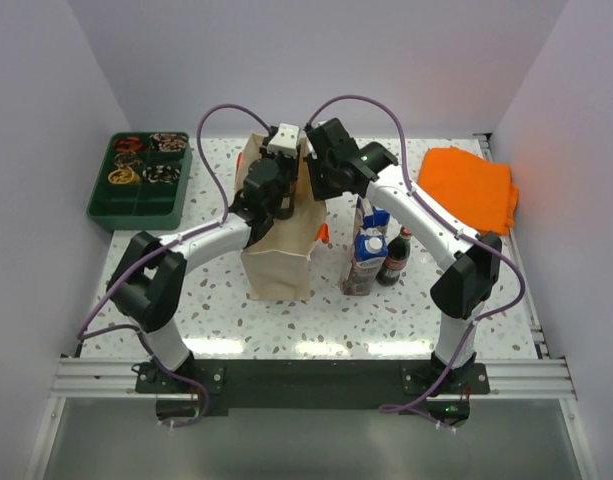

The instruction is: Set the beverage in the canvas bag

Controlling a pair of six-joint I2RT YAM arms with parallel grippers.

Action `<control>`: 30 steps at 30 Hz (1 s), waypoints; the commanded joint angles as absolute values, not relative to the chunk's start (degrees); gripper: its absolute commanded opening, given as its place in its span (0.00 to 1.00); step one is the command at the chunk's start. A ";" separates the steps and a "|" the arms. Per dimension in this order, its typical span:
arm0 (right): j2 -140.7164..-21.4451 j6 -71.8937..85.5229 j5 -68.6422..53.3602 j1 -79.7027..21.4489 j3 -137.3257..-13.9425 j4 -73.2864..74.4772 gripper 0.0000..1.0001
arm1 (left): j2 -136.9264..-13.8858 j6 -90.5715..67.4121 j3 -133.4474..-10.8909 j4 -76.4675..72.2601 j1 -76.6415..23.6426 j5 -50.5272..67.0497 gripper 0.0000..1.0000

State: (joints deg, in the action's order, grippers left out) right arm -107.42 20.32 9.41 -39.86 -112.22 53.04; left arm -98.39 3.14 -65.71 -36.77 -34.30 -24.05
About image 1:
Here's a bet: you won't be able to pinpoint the blue orange juice carton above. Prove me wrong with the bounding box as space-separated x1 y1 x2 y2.
354 197 390 235

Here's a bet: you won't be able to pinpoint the beige canvas bag orange handles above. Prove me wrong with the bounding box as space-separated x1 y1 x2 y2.
240 138 327 301

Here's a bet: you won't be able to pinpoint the purple milk carton white cap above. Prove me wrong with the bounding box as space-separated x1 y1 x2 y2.
340 228 388 296

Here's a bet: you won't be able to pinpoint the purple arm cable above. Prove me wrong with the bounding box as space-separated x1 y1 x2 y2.
75 103 272 429
304 94 527 417

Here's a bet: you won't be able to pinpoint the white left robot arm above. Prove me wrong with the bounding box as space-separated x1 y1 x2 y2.
104 147 302 392

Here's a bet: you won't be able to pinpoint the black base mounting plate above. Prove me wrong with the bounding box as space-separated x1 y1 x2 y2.
131 359 491 420

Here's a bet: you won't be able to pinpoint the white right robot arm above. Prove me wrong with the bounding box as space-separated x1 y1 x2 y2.
305 118 501 393

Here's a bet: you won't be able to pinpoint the aluminium front rail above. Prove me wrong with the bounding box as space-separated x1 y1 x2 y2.
50 358 576 401

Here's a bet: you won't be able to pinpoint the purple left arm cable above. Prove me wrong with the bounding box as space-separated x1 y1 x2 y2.
75 103 272 429

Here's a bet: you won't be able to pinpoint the cola bottle on table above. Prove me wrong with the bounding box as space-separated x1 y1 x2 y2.
376 227 412 286

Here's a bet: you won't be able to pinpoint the green compartment tray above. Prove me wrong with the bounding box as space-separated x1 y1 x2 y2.
87 131 192 232

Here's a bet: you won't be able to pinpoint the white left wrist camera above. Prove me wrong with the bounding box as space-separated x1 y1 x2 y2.
266 123 301 158

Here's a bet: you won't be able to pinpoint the orange folded cloth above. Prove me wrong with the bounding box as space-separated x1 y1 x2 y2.
417 147 519 236

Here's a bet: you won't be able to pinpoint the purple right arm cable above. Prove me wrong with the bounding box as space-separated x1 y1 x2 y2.
304 94 527 417

